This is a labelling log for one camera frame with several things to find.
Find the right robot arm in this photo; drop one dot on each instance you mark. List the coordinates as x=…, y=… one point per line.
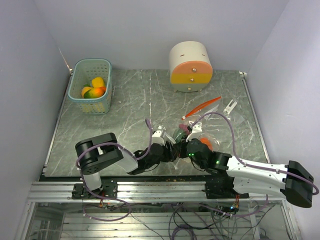
x=289, y=181

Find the polka dot zip bag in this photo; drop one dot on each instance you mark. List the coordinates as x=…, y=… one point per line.
x=215, y=144

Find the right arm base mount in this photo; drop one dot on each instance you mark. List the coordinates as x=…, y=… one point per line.
x=219, y=186

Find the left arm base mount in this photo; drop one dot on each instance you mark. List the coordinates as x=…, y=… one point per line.
x=108, y=188

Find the orange green fake mango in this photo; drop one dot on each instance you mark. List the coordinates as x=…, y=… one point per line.
x=94, y=93

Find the peach coloured fake fruit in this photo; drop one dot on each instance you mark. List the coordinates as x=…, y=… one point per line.
x=84, y=90

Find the round mini drawer cabinet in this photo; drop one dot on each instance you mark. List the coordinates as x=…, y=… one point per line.
x=190, y=67

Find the clear red-zip bag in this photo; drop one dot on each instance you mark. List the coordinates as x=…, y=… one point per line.
x=214, y=105

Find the teal plastic basket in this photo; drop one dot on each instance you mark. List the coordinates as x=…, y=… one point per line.
x=86, y=70

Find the yellow fake bell pepper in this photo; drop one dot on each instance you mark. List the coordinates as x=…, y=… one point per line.
x=98, y=82

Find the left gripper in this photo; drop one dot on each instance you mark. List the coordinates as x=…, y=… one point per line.
x=170, y=154

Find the small white plastic clip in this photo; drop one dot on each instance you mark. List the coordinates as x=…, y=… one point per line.
x=230, y=107

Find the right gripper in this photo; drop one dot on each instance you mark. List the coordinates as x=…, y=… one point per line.
x=191, y=140

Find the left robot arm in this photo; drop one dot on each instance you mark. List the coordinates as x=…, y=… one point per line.
x=97, y=153

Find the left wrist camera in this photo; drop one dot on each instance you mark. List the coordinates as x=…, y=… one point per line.
x=158, y=136

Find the purple fake fruit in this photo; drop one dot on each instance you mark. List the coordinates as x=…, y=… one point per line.
x=185, y=128

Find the dark green fake avocado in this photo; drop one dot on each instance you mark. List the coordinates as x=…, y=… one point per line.
x=179, y=135

